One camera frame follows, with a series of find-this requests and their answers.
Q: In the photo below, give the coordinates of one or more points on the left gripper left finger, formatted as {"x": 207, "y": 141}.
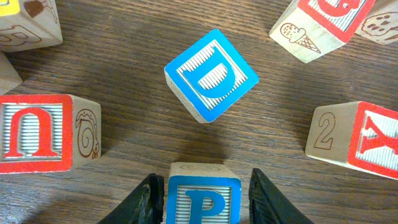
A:
{"x": 144, "y": 205}

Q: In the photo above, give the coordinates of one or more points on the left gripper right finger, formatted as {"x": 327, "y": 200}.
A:
{"x": 267, "y": 204}

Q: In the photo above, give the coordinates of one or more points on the blue P block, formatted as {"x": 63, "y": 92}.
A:
{"x": 203, "y": 193}

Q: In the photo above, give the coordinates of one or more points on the red Y block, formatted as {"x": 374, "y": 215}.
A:
{"x": 357, "y": 135}

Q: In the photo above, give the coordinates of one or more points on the red U block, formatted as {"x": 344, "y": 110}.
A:
{"x": 48, "y": 133}

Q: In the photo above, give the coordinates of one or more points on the blue D block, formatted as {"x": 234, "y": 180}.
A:
{"x": 209, "y": 77}

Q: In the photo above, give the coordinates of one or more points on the red G block top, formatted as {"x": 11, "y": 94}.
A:
{"x": 309, "y": 29}

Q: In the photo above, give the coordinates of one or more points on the yellow block lower pair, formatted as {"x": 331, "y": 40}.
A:
{"x": 9, "y": 78}

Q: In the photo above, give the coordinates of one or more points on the blue X block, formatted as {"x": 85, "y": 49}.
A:
{"x": 380, "y": 25}

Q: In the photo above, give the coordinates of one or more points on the yellow block upper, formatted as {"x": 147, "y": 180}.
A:
{"x": 29, "y": 24}

